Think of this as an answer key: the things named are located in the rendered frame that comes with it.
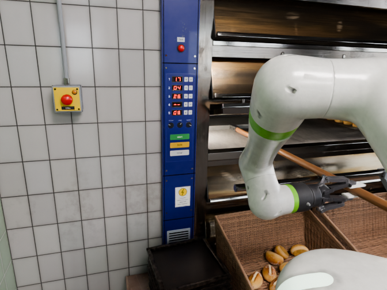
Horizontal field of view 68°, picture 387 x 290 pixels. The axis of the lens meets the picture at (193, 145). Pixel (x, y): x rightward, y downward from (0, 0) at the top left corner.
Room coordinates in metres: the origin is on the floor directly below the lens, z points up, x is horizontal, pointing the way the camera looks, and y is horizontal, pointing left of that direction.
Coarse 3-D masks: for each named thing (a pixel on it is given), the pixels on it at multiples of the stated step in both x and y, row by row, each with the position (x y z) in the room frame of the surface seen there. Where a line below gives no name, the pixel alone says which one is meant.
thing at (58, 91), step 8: (56, 88) 1.07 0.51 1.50; (64, 88) 1.08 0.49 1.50; (72, 88) 1.08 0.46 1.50; (80, 88) 1.10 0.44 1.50; (56, 96) 1.07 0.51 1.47; (72, 96) 1.08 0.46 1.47; (80, 96) 1.09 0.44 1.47; (56, 104) 1.07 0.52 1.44; (72, 104) 1.08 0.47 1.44; (80, 104) 1.09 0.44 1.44
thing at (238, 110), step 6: (222, 108) 1.19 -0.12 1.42; (228, 108) 1.20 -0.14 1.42; (234, 108) 1.20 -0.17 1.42; (240, 108) 1.21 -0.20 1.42; (246, 108) 1.22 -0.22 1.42; (210, 114) 1.33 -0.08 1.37; (216, 114) 1.26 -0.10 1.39; (222, 114) 1.19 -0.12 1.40; (228, 114) 1.23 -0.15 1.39; (234, 114) 1.28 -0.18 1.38; (240, 114) 1.33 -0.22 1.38; (246, 114) 1.39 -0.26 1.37
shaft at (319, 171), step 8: (240, 128) 1.74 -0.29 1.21; (280, 152) 1.30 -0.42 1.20; (288, 152) 1.27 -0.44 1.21; (296, 160) 1.19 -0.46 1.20; (304, 160) 1.17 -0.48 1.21; (312, 168) 1.09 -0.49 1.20; (320, 168) 1.07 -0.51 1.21; (320, 176) 1.05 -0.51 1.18; (352, 192) 0.90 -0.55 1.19; (360, 192) 0.87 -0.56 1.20; (368, 192) 0.86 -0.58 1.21; (368, 200) 0.84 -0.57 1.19; (376, 200) 0.82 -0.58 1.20; (384, 200) 0.80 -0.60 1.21; (384, 208) 0.79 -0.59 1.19
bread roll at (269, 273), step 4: (264, 268) 1.19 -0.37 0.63; (268, 268) 1.17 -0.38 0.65; (272, 268) 1.17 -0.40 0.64; (264, 272) 1.16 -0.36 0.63; (268, 272) 1.15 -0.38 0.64; (272, 272) 1.15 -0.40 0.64; (264, 276) 1.15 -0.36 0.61; (268, 276) 1.14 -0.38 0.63; (272, 276) 1.14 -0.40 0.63; (268, 280) 1.13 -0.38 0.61
